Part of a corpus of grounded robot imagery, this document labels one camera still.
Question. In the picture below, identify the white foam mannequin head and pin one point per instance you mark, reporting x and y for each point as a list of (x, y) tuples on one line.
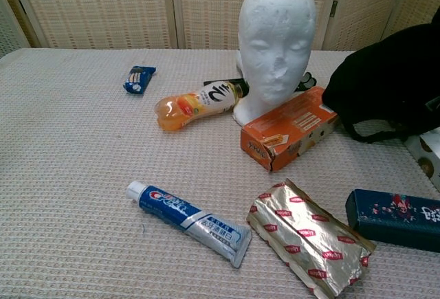
[(276, 38)]

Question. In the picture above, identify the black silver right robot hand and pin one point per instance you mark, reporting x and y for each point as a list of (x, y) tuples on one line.
[(434, 104)]

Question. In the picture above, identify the blue white toothpaste tube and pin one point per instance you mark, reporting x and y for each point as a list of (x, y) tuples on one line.
[(192, 218)]

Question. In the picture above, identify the black white patterned item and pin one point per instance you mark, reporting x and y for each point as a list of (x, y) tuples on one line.
[(307, 82)]

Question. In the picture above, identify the black baseball cap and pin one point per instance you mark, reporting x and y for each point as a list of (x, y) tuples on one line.
[(385, 82)]

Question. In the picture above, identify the orange cardboard box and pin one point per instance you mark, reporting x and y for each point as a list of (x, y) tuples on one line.
[(288, 127)]

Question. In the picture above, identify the gold foil Lipton packet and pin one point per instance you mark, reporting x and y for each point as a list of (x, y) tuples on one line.
[(309, 240)]

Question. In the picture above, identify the woven pink white tablecloth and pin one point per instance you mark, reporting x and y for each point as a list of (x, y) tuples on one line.
[(86, 175)]

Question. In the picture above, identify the dark blue patterned box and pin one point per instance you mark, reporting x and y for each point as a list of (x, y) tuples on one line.
[(395, 220)]

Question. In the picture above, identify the long white cardboard box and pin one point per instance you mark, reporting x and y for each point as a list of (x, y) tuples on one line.
[(428, 161)]

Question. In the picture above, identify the orange juice plastic bottle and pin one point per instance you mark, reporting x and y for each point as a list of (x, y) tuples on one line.
[(192, 106)]

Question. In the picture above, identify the metal screen hinge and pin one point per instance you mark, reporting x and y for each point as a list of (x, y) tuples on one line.
[(332, 8)]

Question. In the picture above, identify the blue cookie packet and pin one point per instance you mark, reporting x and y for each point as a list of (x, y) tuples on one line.
[(137, 79)]

